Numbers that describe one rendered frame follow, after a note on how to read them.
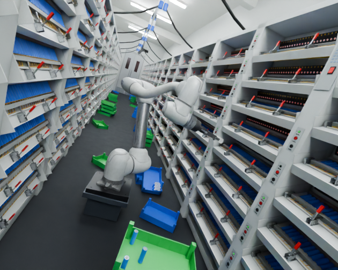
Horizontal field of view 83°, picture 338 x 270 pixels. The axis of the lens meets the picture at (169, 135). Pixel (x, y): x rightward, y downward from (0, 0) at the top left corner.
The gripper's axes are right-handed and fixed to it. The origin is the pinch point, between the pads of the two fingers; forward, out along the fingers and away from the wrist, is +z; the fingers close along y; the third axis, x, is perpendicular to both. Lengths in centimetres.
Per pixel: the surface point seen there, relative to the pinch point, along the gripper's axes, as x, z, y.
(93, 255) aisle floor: -95, -36, 15
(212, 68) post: 59, 9, -100
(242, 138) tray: 8.6, 17.1, -1.2
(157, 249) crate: -52, -23, 45
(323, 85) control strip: 47, 9, 35
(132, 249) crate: -54, -34, 47
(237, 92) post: 37.5, 11.9, -30.5
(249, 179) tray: -10.3, 21.3, 19.5
